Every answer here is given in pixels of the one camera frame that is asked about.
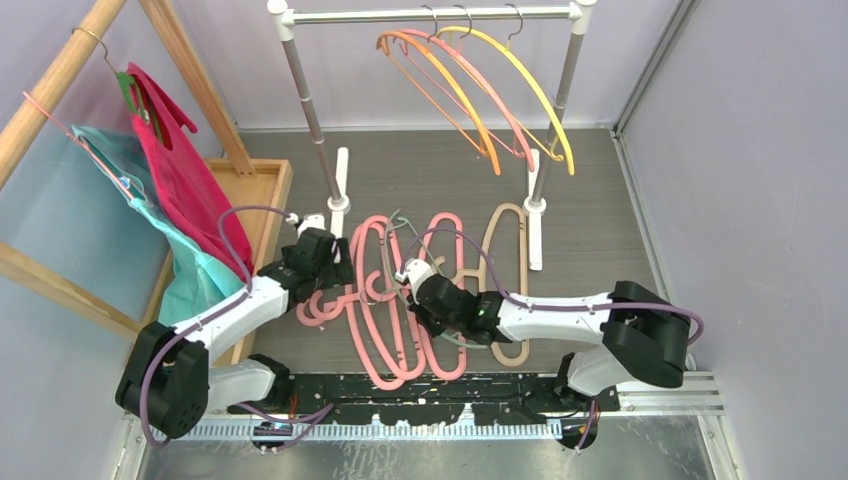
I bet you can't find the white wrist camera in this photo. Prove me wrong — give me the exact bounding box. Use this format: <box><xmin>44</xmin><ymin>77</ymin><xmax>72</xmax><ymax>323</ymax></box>
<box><xmin>394</xmin><ymin>258</ymin><xmax>437</xmax><ymax>290</ymax></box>
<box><xmin>284</xmin><ymin>212</ymin><xmax>326</xmax><ymax>232</ymax></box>

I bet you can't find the grey-green thin hanger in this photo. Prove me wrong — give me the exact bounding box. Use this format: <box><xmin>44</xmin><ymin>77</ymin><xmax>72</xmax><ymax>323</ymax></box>
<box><xmin>381</xmin><ymin>208</ymin><xmax>487</xmax><ymax>350</ymax></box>

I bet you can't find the wooden clothes rack frame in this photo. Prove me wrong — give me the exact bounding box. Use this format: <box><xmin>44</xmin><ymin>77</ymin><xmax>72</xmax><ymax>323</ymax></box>
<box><xmin>1</xmin><ymin>0</ymin><xmax>256</xmax><ymax>340</ymax></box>

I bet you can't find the yellow thin hanger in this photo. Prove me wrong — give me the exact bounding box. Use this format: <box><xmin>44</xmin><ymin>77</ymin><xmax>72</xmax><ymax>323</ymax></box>
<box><xmin>469</xmin><ymin>28</ymin><xmax>576</xmax><ymax>176</ymax></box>

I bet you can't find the pink plastic hanger left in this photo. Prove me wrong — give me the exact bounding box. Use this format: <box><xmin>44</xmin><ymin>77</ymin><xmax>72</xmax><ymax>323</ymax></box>
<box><xmin>295</xmin><ymin>221</ymin><xmax>415</xmax><ymax>390</ymax></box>

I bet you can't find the orange thin hanger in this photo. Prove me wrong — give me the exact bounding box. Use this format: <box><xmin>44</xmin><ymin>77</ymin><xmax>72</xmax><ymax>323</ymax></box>
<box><xmin>375</xmin><ymin>5</ymin><xmax>502</xmax><ymax>176</ymax></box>

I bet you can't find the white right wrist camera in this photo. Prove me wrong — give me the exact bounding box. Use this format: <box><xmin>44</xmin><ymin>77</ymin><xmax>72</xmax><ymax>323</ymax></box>
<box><xmin>394</xmin><ymin>258</ymin><xmax>437</xmax><ymax>290</ymax></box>

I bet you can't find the pink plastic hanger right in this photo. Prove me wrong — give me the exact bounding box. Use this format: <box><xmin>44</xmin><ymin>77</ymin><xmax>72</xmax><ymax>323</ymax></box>
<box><xmin>368</xmin><ymin>211</ymin><xmax>469</xmax><ymax>382</ymax></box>

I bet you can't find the beige plastic hanger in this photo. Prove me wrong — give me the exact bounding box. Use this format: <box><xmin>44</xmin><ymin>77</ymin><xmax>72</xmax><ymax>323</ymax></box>
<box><xmin>453</xmin><ymin>203</ymin><xmax>531</xmax><ymax>368</ymax></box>

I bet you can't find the pink plastic hanger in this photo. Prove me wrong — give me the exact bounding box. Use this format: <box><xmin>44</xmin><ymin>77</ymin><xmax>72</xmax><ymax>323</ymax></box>
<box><xmin>295</xmin><ymin>221</ymin><xmax>415</xmax><ymax>390</ymax></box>
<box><xmin>368</xmin><ymin>211</ymin><xmax>469</xmax><ymax>382</ymax></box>
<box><xmin>320</xmin><ymin>215</ymin><xmax>432</xmax><ymax>386</ymax></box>

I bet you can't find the wooden tray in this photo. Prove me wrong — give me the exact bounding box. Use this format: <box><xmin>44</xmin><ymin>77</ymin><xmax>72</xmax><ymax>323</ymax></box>
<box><xmin>142</xmin><ymin>157</ymin><xmax>295</xmax><ymax>369</ymax></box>

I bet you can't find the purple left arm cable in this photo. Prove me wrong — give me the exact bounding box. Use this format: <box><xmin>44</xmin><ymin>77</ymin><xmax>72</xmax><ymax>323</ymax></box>
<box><xmin>139</xmin><ymin>205</ymin><xmax>298</xmax><ymax>449</ymax></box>

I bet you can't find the red garment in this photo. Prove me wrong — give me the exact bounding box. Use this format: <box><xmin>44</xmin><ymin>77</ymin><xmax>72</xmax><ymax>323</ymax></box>
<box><xmin>127</xmin><ymin>63</ymin><xmax>254</xmax><ymax>281</ymax></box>

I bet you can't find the thin pink hanger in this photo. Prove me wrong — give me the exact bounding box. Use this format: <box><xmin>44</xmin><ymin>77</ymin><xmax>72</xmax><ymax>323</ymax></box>
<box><xmin>390</xmin><ymin>28</ymin><xmax>537</xmax><ymax>173</ymax></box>
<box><xmin>22</xmin><ymin>91</ymin><xmax>136</xmax><ymax>202</ymax></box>

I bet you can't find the green hanger with metal hook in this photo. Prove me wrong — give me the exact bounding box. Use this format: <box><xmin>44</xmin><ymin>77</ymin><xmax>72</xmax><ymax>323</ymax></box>
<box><xmin>72</xmin><ymin>26</ymin><xmax>163</xmax><ymax>141</ymax></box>

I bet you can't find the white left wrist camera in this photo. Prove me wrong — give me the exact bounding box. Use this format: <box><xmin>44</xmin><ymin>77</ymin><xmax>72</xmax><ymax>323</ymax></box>
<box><xmin>284</xmin><ymin>212</ymin><xmax>326</xmax><ymax>232</ymax></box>

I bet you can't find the pink plastic hanger middle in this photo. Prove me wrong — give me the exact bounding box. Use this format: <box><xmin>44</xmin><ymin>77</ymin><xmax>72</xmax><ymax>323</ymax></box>
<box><xmin>320</xmin><ymin>215</ymin><xmax>432</xmax><ymax>386</ymax></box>

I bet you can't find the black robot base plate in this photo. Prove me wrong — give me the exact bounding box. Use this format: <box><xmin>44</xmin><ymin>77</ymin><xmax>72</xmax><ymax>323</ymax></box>
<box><xmin>254</xmin><ymin>372</ymin><xmax>591</xmax><ymax>427</ymax></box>

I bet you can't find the slotted cable duct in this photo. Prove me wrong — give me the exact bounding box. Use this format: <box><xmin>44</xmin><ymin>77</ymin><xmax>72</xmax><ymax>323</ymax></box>
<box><xmin>182</xmin><ymin>418</ymin><xmax>562</xmax><ymax>442</ymax></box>

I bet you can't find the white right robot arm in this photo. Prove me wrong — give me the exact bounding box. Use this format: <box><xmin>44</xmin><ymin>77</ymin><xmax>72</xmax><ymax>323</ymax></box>
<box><xmin>408</xmin><ymin>273</ymin><xmax>695</xmax><ymax>411</ymax></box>

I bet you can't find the white metal clothes rack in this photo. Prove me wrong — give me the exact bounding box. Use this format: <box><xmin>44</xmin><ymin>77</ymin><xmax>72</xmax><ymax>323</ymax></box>
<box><xmin>266</xmin><ymin>0</ymin><xmax>596</xmax><ymax>235</ymax></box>

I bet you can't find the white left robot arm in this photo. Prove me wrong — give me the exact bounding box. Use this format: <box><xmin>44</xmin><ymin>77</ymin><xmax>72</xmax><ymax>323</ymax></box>
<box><xmin>115</xmin><ymin>227</ymin><xmax>354</xmax><ymax>439</ymax></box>

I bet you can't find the teal garment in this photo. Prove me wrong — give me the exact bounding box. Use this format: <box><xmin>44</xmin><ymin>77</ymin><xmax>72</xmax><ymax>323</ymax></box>
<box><xmin>71</xmin><ymin>125</ymin><xmax>244</xmax><ymax>326</ymax></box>

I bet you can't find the thin pink hanger on wood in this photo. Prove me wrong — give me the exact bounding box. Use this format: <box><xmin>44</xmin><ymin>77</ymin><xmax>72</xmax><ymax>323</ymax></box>
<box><xmin>22</xmin><ymin>91</ymin><xmax>136</xmax><ymax>202</ymax></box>

